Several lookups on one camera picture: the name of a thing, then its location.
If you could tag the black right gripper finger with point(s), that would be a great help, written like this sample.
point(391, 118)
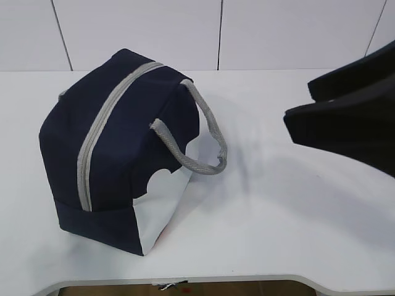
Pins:
point(354, 76)
point(360, 129)

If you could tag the navy insulated lunch bag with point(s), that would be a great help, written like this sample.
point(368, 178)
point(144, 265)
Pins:
point(120, 146)

